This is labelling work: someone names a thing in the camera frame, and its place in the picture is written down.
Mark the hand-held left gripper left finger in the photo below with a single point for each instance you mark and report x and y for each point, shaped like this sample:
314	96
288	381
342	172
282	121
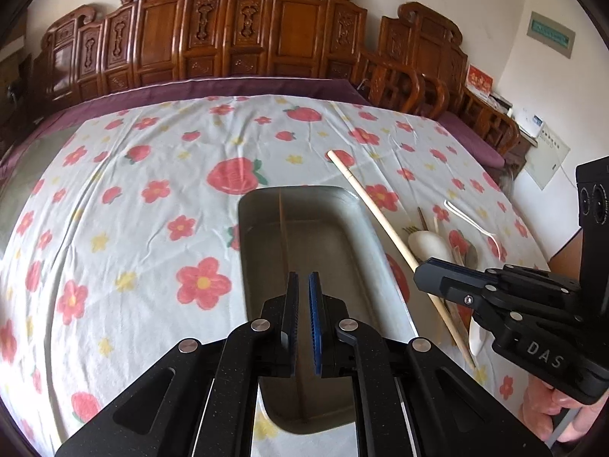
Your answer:
291	304

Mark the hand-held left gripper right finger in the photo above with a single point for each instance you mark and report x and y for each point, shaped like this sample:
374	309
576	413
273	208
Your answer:
315	304

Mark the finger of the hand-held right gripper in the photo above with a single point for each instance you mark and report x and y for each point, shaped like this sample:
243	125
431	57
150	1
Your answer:
442	281
537	288

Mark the white serving spoon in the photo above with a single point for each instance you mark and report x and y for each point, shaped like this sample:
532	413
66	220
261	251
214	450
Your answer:
428	246

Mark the grey rectangular tray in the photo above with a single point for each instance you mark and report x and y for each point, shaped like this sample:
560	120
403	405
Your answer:
328	243

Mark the thin white plastic spoon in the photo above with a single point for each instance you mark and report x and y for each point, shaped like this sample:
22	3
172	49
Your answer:
468	221

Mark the person's right hand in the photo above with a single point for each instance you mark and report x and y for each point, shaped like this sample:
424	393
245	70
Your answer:
540	409

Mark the wooden spoon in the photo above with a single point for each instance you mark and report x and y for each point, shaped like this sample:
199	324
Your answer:
468	254

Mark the metal fork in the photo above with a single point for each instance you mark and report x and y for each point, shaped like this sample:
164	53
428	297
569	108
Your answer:
411	229

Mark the long light wooden chopstick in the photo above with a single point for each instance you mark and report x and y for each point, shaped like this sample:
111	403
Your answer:
376	209

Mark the white board with print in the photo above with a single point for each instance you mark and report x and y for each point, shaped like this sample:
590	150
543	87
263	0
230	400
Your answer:
547	157

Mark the purple bench cushion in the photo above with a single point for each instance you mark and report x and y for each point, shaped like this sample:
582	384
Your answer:
471	138

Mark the small white box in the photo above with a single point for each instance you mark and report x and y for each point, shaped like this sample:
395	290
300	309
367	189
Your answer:
530	123

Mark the white floral bedsheet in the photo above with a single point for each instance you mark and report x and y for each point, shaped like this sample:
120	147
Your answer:
142	200

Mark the red box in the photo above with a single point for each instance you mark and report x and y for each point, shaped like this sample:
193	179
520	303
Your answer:
480	81

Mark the carved wooden armchair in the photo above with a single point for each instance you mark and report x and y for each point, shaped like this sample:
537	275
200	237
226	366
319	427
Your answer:
423	47

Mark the carved wooden bench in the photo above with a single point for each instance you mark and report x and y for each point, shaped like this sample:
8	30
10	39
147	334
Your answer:
214	24

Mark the green wall sign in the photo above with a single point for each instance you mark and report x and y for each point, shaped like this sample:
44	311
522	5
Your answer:
551	33

